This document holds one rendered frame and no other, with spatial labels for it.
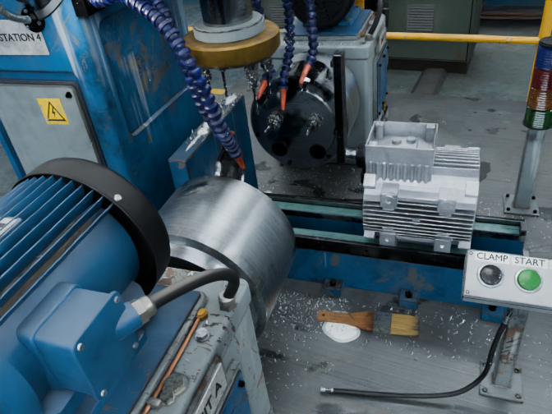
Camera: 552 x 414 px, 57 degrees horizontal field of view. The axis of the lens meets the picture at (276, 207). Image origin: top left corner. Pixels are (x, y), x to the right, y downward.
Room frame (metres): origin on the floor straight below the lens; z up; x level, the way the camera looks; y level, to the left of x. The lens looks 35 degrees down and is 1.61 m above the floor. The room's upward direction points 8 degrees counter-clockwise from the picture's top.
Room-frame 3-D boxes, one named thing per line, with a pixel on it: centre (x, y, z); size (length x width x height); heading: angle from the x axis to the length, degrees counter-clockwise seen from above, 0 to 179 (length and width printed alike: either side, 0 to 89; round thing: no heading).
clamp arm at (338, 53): (1.01, -0.17, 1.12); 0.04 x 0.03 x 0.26; 67
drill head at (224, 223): (0.61, 0.14, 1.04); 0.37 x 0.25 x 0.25; 157
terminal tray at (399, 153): (0.83, -0.25, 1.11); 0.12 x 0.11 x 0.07; 67
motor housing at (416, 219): (0.81, -0.29, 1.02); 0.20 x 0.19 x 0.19; 67
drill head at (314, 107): (1.24, -0.12, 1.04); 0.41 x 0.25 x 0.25; 157
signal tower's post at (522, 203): (1.00, -0.61, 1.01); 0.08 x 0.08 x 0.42; 67
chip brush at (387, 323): (0.69, -0.15, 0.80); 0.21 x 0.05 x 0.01; 72
